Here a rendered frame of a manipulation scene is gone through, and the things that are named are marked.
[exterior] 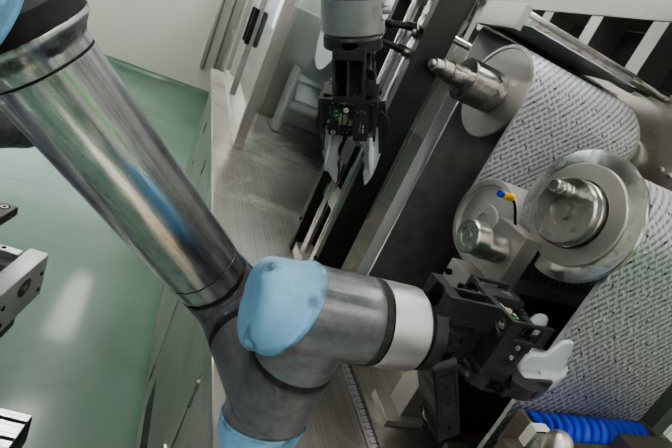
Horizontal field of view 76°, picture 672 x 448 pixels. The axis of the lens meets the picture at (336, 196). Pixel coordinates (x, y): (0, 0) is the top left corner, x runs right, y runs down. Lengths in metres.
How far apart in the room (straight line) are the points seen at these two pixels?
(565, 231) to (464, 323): 0.16
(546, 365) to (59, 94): 0.48
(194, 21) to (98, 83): 5.53
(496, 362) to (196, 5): 5.61
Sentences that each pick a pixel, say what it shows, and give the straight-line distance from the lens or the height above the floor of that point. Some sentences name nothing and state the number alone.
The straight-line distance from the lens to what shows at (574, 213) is 0.52.
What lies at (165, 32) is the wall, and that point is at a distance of 5.89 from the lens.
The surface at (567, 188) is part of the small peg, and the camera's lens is 0.50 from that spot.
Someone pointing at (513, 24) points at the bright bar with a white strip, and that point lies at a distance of 0.70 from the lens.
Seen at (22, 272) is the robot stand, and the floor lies 0.77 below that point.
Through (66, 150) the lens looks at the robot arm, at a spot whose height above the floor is 1.17.
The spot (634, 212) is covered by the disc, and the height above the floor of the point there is 1.28.
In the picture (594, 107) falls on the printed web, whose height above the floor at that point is 1.38.
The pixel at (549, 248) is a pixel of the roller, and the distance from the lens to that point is 0.54.
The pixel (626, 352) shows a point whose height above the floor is 1.13.
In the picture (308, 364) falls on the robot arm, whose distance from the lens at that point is 0.35.
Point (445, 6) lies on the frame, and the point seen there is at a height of 1.41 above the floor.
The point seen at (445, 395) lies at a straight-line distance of 0.46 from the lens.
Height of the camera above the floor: 1.31
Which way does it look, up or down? 18 degrees down
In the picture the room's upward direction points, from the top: 25 degrees clockwise
